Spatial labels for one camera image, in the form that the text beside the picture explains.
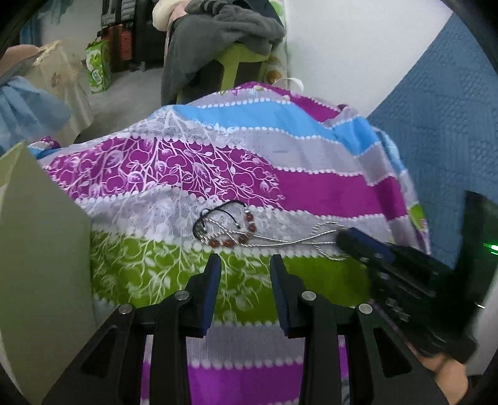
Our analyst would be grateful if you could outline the green chair with clothes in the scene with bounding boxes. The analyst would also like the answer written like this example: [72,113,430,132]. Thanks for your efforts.
[161,0,286,106]

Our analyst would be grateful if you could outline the pink pillow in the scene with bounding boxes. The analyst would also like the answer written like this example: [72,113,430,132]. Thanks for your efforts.
[0,45,41,79]

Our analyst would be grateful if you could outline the dark blue clothing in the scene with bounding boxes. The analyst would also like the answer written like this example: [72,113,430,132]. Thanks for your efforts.
[233,0,281,24]

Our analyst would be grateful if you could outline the silver chain necklace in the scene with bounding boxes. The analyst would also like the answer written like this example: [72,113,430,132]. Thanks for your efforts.
[195,220,353,261]

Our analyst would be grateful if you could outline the cream clothing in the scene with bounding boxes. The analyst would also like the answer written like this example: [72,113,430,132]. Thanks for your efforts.
[153,0,187,32]

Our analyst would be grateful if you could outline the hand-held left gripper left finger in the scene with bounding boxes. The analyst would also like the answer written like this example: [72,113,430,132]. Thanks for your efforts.
[41,253,222,405]

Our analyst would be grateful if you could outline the striped floral cloth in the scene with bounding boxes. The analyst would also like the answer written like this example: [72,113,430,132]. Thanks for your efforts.
[27,81,432,405]

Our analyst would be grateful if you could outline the floral patterned cushion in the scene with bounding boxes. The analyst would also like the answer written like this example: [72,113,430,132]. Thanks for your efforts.
[266,0,290,84]

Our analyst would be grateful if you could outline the white cardboard box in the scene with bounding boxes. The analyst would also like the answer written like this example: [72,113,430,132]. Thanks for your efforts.
[0,142,98,405]

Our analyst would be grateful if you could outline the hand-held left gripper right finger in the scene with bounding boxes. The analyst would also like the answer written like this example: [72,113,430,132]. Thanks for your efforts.
[270,254,448,405]

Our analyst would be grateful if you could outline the brown beaded bracelet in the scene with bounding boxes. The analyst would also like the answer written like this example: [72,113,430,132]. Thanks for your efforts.
[192,202,258,248]

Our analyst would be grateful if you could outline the person's right hand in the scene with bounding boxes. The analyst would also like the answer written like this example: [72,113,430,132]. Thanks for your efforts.
[418,352,471,405]

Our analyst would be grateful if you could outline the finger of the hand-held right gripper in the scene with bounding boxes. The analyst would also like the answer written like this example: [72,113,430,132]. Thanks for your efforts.
[335,230,393,273]
[348,228,395,260]

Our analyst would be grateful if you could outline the black suitcase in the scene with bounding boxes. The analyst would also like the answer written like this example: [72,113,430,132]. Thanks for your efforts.
[132,0,166,73]

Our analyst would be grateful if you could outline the light blue cloth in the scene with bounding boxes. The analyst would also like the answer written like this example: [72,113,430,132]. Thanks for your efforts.
[0,76,73,154]

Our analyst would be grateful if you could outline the blue knitted mat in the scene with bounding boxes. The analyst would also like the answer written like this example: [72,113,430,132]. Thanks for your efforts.
[366,13,498,269]

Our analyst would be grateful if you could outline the green plastic chair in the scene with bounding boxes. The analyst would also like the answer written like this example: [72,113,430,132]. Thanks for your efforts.
[177,43,269,104]

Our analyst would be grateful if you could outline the green carton box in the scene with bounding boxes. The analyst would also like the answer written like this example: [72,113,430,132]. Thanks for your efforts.
[86,37,113,95]

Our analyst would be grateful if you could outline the red suitcase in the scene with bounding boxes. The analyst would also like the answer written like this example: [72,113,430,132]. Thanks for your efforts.
[107,25,135,73]

